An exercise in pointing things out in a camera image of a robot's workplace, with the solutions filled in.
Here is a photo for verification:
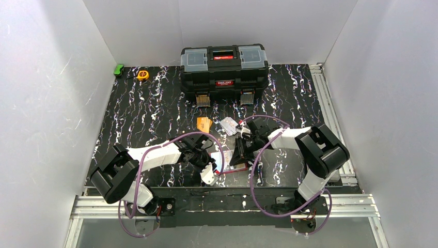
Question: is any red leather card holder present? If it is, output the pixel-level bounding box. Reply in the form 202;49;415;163
210;150;247;175

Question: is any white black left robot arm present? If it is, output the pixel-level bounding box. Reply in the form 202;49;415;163
87;131;221;207

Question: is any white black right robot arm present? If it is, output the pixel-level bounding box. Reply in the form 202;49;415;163
229;115;350;211

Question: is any silver credit card stack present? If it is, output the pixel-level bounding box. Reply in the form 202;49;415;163
220;117;238;136

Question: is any drill bit set case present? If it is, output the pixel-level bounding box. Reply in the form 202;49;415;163
195;95;211;107

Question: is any black plastic toolbox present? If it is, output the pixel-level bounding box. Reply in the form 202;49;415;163
180;43;269;103

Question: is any grey plastic case lid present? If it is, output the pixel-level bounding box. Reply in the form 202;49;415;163
328;169;341;183

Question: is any orange tape measure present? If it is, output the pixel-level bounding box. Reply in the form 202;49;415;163
136;70;149;81

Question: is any green small object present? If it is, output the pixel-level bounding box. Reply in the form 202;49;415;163
113;64;124;77

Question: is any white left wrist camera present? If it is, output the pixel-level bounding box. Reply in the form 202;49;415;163
200;163;219;186

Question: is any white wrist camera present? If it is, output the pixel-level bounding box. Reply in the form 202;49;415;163
200;163;219;186
236;124;251;136

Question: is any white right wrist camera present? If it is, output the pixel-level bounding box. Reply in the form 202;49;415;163
236;124;251;136

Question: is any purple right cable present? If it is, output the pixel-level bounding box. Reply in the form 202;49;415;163
239;115;333;236

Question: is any purple cable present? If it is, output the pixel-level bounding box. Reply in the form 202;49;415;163
239;115;333;236
118;131;226;239

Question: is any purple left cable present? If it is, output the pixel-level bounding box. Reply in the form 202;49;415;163
118;131;226;239

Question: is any black base rail with bracket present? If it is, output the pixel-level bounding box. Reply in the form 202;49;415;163
135;188;328;228

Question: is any aluminium frame rail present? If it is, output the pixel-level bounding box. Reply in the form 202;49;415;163
309;63;389;247

